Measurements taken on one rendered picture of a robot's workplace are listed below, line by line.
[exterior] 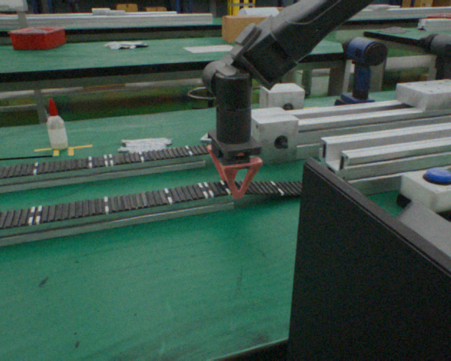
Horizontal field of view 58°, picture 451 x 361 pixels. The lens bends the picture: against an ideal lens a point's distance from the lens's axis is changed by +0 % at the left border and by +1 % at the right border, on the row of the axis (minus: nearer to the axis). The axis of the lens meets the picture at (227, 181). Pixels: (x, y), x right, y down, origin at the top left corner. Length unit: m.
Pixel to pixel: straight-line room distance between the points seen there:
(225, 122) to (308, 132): 0.30
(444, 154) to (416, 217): 0.65
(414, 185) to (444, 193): 0.05
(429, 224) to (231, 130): 0.46
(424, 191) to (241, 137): 0.31
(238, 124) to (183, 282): 0.26
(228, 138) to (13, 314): 0.38
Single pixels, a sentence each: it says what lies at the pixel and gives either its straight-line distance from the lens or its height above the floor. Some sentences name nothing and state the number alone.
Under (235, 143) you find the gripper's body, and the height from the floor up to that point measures 0.90.
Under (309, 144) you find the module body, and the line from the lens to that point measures 0.93.
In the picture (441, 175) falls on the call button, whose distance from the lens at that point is 0.74.
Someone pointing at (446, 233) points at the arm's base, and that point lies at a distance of 0.22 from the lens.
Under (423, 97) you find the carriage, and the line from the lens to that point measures 1.07.
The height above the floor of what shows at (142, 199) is 0.81.
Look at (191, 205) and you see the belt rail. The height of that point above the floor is 0.80.
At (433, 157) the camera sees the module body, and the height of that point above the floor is 0.84.
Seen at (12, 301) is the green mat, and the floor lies 0.78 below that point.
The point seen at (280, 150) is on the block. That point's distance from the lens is 0.89.
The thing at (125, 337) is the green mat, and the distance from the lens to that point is 0.50.
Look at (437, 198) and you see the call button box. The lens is 0.72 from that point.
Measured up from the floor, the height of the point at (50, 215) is 0.81.
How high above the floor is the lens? 1.13
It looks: 26 degrees down
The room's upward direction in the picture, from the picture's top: straight up
